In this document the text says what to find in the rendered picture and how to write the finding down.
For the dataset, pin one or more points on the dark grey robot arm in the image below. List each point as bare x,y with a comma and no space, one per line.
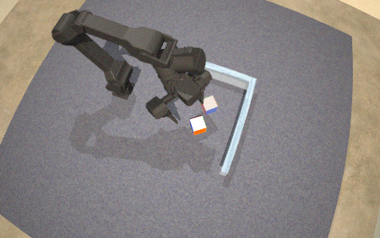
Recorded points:
143,43

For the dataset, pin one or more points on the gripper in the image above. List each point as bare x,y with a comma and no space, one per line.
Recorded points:
157,107

